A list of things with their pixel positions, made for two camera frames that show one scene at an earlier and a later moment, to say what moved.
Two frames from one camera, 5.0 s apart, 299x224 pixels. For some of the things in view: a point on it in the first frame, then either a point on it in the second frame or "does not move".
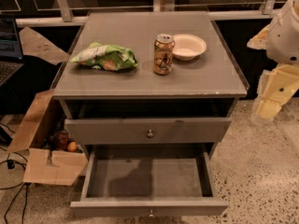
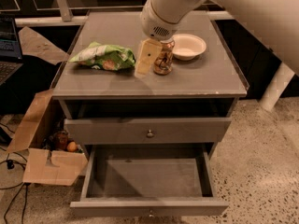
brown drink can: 163,56 does not move
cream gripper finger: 275,89 to 148,55
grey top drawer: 149,131 does not move
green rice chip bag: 106,57 does not move
